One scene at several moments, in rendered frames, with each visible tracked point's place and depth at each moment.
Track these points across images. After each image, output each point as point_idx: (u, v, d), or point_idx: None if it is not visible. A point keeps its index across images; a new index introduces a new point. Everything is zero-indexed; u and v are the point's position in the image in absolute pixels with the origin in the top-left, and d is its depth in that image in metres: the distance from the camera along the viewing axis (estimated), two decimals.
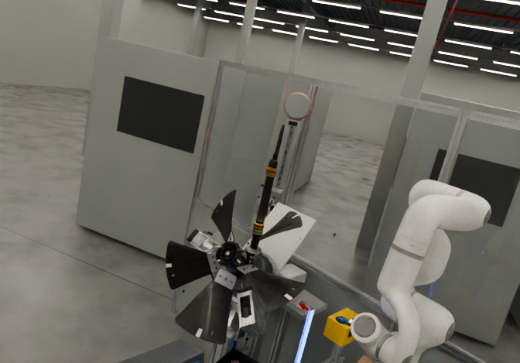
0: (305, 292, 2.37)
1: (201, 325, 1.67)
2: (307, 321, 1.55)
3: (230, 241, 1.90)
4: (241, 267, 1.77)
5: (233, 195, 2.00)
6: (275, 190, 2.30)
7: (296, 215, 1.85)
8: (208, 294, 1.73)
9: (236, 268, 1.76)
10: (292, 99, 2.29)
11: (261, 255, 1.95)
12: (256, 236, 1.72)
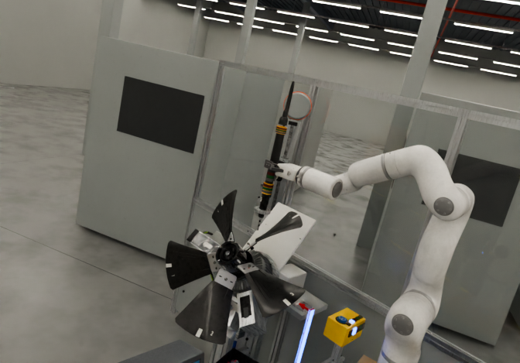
0: (305, 292, 2.37)
1: (173, 264, 1.93)
2: (307, 321, 1.55)
3: None
4: (223, 272, 1.79)
5: (295, 226, 1.76)
6: (282, 160, 2.27)
7: (288, 303, 1.61)
8: (195, 255, 1.89)
9: (219, 268, 1.80)
10: (292, 99, 2.29)
11: (261, 255, 1.95)
12: (265, 196, 1.69)
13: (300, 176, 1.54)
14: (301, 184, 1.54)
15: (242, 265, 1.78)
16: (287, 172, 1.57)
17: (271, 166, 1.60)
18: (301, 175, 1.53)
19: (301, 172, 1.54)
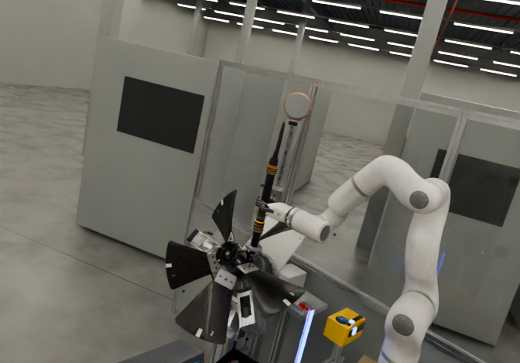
0: (305, 292, 2.37)
1: (173, 264, 1.93)
2: (307, 321, 1.55)
3: None
4: (223, 272, 1.79)
5: None
6: (275, 189, 2.30)
7: (288, 303, 1.61)
8: (195, 255, 1.89)
9: (219, 268, 1.80)
10: (292, 99, 2.29)
11: (261, 255, 1.95)
12: (257, 234, 1.72)
13: (289, 218, 1.57)
14: (290, 226, 1.57)
15: (242, 265, 1.78)
16: (277, 214, 1.60)
17: (261, 207, 1.64)
18: (290, 217, 1.57)
19: (290, 214, 1.57)
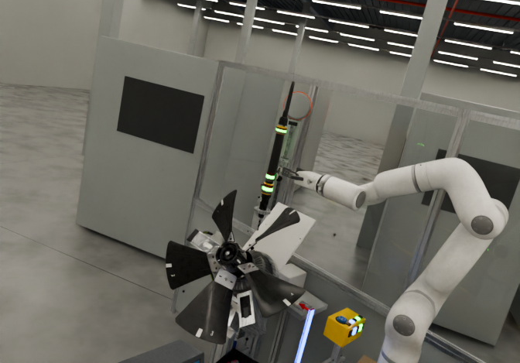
0: (305, 292, 2.37)
1: (223, 206, 2.04)
2: (307, 321, 1.55)
3: (248, 268, 1.76)
4: None
5: (264, 309, 1.57)
6: (282, 160, 2.27)
7: (198, 334, 1.65)
8: (228, 221, 1.94)
9: None
10: (292, 99, 2.29)
11: (261, 255, 1.95)
12: (265, 196, 1.69)
13: (321, 185, 1.47)
14: (322, 193, 1.47)
15: (225, 272, 1.80)
16: (307, 181, 1.51)
17: (289, 175, 1.53)
18: (322, 183, 1.47)
19: (322, 181, 1.47)
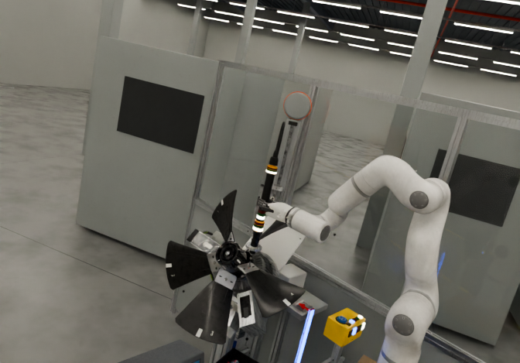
0: (305, 292, 2.37)
1: (223, 206, 2.04)
2: (307, 321, 1.55)
3: (248, 268, 1.76)
4: None
5: (264, 309, 1.57)
6: (275, 189, 2.30)
7: (198, 334, 1.65)
8: (228, 221, 1.94)
9: None
10: (292, 99, 2.29)
11: (261, 255, 1.95)
12: (257, 234, 1.72)
13: (289, 218, 1.57)
14: (290, 226, 1.57)
15: (225, 272, 1.80)
16: (277, 214, 1.60)
17: (262, 206, 1.65)
18: (290, 217, 1.57)
19: (290, 214, 1.57)
